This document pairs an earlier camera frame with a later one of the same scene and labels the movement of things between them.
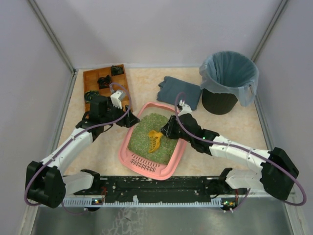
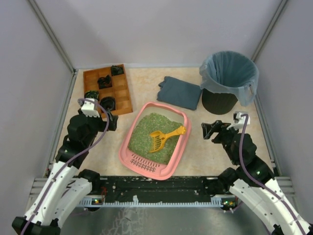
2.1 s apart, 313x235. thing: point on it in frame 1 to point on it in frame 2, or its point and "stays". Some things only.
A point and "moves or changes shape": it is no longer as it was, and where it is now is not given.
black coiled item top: x=116 y=70 stays
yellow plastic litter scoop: x=154 y=140 moves or changes shape
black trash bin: x=217 y=103 stays
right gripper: x=174 y=127 to x=220 y=132
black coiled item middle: x=104 y=82 stays
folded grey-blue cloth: x=171 y=87 stays
